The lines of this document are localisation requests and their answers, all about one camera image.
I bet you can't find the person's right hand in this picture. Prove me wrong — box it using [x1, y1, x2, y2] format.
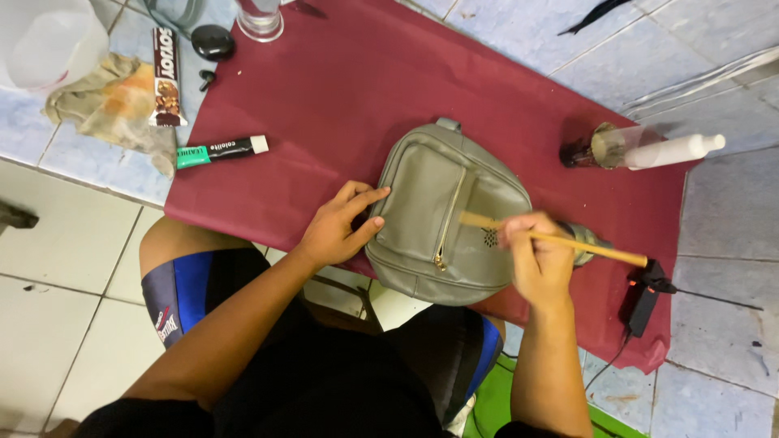
[498, 211, 576, 309]

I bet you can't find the person's left hand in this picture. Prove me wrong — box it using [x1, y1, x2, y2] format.
[295, 180, 392, 268]

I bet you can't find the wooden handled paintbrush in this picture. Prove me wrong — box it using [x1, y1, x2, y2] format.
[458, 210, 650, 269]

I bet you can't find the grey leather backpack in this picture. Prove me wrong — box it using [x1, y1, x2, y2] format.
[364, 117, 534, 307]

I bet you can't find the grey paint jar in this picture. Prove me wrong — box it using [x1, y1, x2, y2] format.
[557, 221, 612, 268]

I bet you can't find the clear plastic cup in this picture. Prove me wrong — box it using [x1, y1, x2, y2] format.
[590, 122, 661, 170]

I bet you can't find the black heat gun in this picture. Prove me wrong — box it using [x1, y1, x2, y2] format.
[618, 258, 678, 339]

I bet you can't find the green plastic stool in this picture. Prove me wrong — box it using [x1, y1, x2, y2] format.
[463, 353, 649, 438]

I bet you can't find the maroon cloth mat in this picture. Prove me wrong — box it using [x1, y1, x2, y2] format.
[163, 0, 701, 375]

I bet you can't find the wooden chair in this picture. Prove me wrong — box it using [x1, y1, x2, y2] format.
[301, 274, 384, 335]

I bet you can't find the black feather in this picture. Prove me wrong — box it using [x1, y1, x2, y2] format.
[557, 0, 634, 36]

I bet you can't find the black green leather paint tube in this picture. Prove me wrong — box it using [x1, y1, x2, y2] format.
[176, 134, 270, 170]

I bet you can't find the clear drinking glass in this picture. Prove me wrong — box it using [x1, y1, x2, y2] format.
[234, 0, 286, 43]

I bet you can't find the black earbuds case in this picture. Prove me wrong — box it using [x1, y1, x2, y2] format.
[190, 24, 236, 62]

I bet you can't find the brown snack bar packet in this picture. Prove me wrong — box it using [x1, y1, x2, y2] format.
[148, 26, 189, 128]

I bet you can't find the stained beige rag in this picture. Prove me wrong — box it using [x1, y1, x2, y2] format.
[41, 52, 178, 180]

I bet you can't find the white plastic container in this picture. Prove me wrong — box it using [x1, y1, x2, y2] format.
[0, 0, 110, 94]

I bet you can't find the black power cable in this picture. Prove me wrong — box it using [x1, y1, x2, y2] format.
[583, 331, 634, 393]

